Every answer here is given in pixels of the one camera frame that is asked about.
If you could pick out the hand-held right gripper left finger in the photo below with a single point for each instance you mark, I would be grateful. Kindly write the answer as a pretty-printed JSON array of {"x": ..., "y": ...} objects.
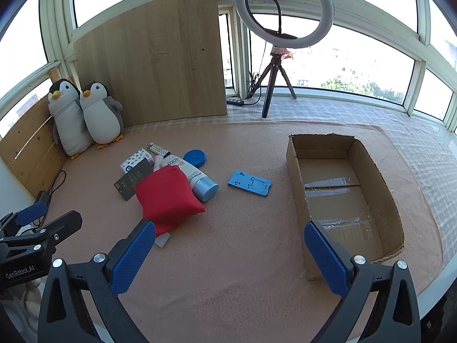
[{"x": 134, "y": 253}]

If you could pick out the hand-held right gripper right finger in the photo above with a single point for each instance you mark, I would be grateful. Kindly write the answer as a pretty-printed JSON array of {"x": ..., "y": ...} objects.
[{"x": 326, "y": 257}]

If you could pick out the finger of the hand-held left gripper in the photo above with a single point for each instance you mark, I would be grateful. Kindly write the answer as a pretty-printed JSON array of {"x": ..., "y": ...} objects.
[
  {"x": 62, "y": 223},
  {"x": 32, "y": 211}
]

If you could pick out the red fabric pouch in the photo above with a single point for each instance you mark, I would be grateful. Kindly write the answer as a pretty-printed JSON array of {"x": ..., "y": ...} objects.
[{"x": 164, "y": 200}]

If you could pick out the black slim box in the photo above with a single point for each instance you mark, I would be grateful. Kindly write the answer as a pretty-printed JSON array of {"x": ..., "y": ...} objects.
[{"x": 130, "y": 182}]

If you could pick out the cardboard box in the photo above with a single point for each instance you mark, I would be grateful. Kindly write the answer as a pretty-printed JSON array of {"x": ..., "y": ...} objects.
[{"x": 342, "y": 175}]

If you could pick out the patterned tissue pack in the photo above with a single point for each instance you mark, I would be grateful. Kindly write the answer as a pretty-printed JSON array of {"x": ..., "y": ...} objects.
[{"x": 135, "y": 157}]

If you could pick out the white sunscreen bottle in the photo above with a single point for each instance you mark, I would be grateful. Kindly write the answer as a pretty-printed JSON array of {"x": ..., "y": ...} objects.
[{"x": 200, "y": 182}]

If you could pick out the blue phone stand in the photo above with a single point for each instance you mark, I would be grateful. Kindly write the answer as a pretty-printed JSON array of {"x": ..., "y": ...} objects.
[{"x": 250, "y": 182}]

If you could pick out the patterned lighter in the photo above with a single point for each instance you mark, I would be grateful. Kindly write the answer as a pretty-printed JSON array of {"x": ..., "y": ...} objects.
[{"x": 157, "y": 148}]

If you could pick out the blue round case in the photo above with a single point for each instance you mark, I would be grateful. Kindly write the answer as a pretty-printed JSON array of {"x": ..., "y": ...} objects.
[{"x": 194, "y": 157}]

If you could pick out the black power adapter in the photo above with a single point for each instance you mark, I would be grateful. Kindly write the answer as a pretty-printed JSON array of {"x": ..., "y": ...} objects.
[{"x": 43, "y": 197}]

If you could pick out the pine wood board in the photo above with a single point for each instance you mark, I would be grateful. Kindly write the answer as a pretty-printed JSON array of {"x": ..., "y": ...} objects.
[{"x": 28, "y": 150}]

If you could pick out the grey penguin plush toy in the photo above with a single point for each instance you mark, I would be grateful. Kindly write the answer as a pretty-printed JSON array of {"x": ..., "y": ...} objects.
[
  {"x": 101, "y": 114},
  {"x": 68, "y": 121}
]

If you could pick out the black tripod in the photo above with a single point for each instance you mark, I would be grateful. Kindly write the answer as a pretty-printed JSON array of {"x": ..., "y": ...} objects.
[{"x": 270, "y": 93}]

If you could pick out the black power strip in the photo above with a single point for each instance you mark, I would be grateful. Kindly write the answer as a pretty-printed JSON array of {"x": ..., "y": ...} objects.
[{"x": 235, "y": 102}]

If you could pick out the large wooden board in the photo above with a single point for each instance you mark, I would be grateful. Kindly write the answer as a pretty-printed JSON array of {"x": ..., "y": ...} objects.
[{"x": 150, "y": 60}]

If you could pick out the white window frame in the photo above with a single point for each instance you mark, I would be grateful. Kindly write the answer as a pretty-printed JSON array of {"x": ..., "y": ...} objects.
[{"x": 375, "y": 14}]

